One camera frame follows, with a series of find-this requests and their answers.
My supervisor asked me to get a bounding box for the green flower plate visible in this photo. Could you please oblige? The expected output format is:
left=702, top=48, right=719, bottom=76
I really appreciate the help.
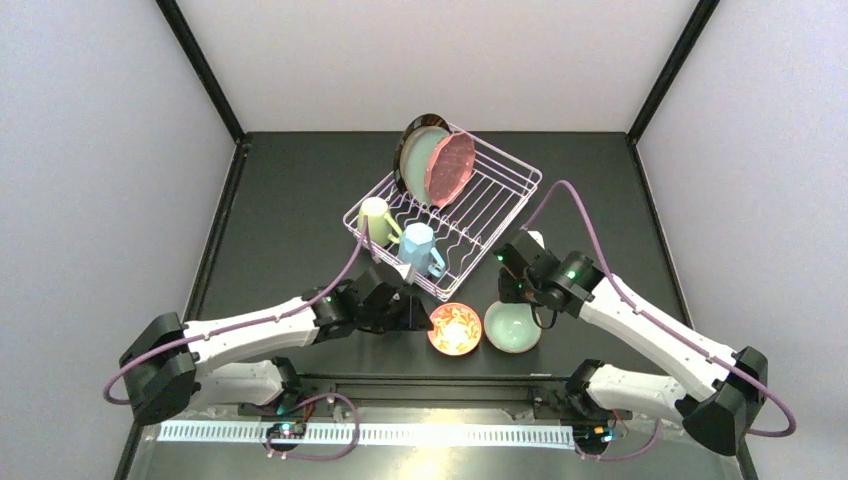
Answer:
left=402, top=127, right=450, bottom=206

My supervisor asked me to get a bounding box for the black striped rim dinner plate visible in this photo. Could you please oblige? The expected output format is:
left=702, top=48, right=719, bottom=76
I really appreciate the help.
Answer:
left=392, top=113, right=453, bottom=195

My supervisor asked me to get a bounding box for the pink dotted plate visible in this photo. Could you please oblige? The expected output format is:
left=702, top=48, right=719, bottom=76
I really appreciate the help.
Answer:
left=425, top=132, right=475, bottom=208

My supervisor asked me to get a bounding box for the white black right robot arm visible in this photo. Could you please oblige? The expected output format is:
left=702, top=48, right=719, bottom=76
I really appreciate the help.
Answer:
left=494, top=231, right=768, bottom=456

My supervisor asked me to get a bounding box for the orange floral small bowl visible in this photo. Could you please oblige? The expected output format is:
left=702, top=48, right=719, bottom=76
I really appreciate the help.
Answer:
left=428, top=302, right=483, bottom=357

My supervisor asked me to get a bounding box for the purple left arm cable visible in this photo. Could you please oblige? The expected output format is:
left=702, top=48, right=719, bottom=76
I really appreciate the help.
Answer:
left=102, top=221, right=372, bottom=463

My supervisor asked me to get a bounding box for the black frame post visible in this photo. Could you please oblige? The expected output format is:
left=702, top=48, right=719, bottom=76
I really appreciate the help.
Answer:
left=155, top=0, right=245, bottom=145
left=627, top=0, right=720, bottom=146

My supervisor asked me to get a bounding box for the black frame post right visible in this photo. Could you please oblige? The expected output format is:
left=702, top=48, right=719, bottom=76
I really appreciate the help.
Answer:
left=627, top=0, right=720, bottom=146

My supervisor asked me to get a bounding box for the black frame post left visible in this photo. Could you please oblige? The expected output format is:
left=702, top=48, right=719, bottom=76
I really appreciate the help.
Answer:
left=155, top=0, right=245, bottom=145

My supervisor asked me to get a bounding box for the light blue mug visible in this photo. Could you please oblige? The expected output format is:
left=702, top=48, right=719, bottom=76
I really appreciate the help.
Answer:
left=398, top=222, right=446, bottom=278

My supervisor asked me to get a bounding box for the cream mug green handle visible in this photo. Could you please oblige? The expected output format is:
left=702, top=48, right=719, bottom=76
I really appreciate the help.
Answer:
left=356, top=196, right=403, bottom=247

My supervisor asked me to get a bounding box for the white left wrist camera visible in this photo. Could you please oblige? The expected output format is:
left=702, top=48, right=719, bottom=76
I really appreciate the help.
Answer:
left=392, top=263, right=416, bottom=285

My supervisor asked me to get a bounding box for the green glazed small bowl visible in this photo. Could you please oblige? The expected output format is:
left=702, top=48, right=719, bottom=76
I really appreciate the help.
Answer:
left=483, top=301, right=542, bottom=354

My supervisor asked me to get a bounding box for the white led light strip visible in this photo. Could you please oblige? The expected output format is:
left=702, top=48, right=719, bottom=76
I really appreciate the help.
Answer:
left=154, top=420, right=574, bottom=450

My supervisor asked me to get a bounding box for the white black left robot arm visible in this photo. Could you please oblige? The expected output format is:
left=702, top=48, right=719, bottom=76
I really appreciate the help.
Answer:
left=119, top=265, right=433, bottom=426

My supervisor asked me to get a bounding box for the white wire dish rack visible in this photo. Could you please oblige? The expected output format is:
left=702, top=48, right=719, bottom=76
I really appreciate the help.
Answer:
left=364, top=136, right=543, bottom=301

